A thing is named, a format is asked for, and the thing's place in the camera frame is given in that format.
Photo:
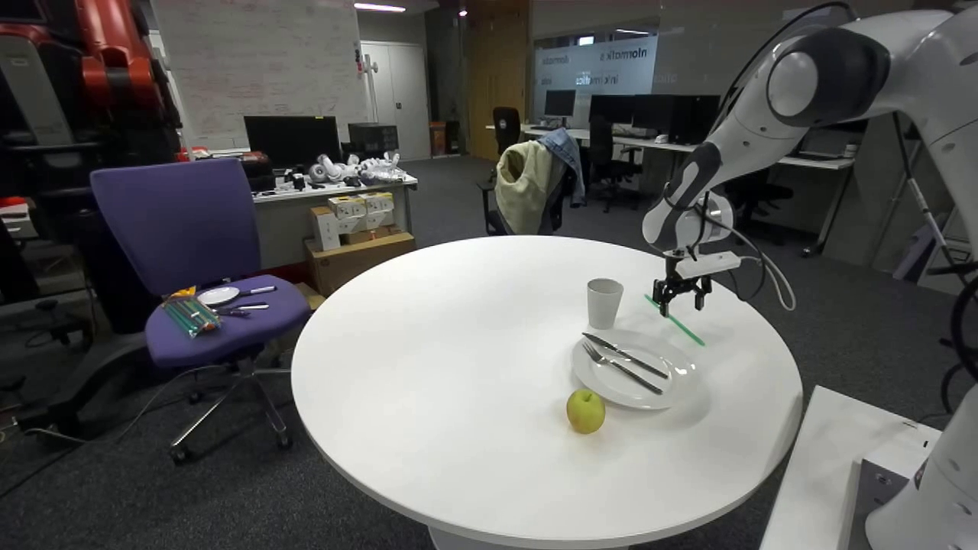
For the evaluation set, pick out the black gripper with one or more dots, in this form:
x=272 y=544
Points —
x=681 y=274

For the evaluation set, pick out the red industrial robot arm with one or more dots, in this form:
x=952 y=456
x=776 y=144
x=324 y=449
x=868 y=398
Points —
x=111 y=62

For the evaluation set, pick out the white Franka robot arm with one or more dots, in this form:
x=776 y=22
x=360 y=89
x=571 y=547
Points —
x=918 y=72

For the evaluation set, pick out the white robot base platform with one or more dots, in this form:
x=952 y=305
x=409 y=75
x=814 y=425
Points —
x=837 y=468

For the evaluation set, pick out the white paper cup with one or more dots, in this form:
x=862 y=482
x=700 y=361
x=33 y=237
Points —
x=602 y=305

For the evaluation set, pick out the green striped straw pack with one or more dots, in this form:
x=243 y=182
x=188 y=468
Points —
x=190 y=315

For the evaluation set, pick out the silver table knife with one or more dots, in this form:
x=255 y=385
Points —
x=627 y=356

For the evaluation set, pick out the silver fork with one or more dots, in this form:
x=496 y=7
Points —
x=616 y=364

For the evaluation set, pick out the white round plate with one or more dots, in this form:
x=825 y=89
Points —
x=651 y=392

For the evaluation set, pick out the green apple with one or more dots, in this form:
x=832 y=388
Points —
x=586 y=412

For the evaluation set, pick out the blue garment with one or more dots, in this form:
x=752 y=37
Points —
x=566 y=157

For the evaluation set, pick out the long white desk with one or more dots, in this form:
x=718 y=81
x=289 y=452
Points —
x=814 y=159

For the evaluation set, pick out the beige jacket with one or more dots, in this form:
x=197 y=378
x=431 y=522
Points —
x=521 y=189

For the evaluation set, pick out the black wide desk monitor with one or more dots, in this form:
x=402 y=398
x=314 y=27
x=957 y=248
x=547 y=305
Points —
x=627 y=111

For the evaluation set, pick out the black chair under jacket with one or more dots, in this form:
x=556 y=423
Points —
x=494 y=214

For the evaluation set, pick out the grey mounting plate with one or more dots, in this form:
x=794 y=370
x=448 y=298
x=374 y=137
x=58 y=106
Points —
x=876 y=494

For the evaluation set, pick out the cardboard box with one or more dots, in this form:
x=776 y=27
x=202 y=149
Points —
x=357 y=260

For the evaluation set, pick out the white bags pile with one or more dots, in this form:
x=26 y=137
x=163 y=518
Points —
x=357 y=214

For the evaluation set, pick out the small black monitor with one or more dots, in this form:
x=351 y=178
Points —
x=374 y=138

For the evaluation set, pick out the white plastic clutter pile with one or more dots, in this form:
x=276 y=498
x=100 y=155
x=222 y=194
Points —
x=357 y=169

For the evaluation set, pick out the white desk with clutter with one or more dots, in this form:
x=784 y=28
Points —
x=295 y=229

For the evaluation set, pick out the ceiling light strip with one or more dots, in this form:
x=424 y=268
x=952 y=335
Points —
x=380 y=7

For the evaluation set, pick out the large black monitor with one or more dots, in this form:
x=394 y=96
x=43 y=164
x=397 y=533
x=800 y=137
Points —
x=291 y=138

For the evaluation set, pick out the small white dish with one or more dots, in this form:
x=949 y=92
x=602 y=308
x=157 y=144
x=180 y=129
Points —
x=219 y=295

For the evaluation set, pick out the purple office chair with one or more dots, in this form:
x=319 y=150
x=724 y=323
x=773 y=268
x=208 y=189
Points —
x=185 y=223

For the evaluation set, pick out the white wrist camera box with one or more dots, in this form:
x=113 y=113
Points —
x=718 y=263

